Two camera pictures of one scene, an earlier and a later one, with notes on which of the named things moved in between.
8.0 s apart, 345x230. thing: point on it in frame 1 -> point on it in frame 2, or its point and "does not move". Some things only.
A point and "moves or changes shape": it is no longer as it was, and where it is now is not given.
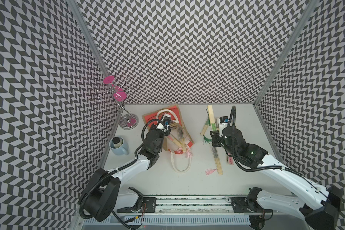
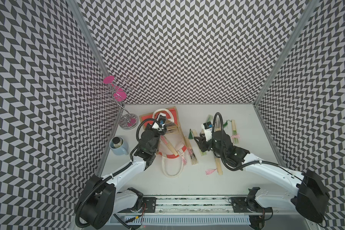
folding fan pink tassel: (218, 163) does not move
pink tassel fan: (185, 149) -> (193, 159)
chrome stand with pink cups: (115, 89) does not move
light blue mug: (119, 146) does not move
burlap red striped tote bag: (178, 141) moves or changes shape
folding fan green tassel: (212, 117) -> (192, 134)
